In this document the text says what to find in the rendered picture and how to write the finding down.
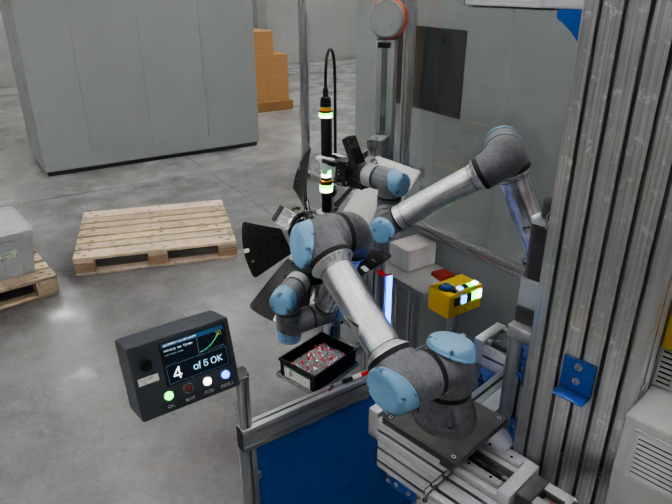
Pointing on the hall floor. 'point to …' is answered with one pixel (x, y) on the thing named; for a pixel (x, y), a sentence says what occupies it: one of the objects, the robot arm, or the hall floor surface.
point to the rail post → (249, 477)
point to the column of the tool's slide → (386, 96)
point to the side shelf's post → (412, 319)
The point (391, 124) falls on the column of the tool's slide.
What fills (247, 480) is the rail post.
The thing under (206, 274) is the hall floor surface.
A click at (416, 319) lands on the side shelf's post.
